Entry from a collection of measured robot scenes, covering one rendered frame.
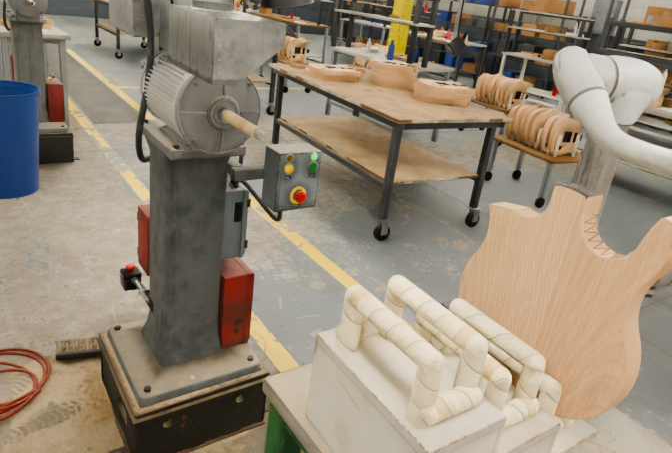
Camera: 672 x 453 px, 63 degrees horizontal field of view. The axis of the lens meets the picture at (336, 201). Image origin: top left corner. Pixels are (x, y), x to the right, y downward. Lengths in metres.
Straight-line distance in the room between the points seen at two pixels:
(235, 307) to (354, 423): 1.26
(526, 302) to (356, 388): 0.37
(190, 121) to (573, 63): 1.05
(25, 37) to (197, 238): 3.29
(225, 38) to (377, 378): 0.77
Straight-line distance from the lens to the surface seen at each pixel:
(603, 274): 0.95
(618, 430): 1.21
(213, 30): 1.24
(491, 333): 0.96
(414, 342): 0.73
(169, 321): 2.01
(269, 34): 1.29
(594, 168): 1.76
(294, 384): 1.07
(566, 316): 1.01
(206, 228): 1.88
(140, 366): 2.13
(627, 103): 1.71
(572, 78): 1.60
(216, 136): 1.60
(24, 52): 4.94
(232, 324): 2.11
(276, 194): 1.75
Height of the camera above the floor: 1.62
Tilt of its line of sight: 21 degrees down
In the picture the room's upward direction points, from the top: 8 degrees clockwise
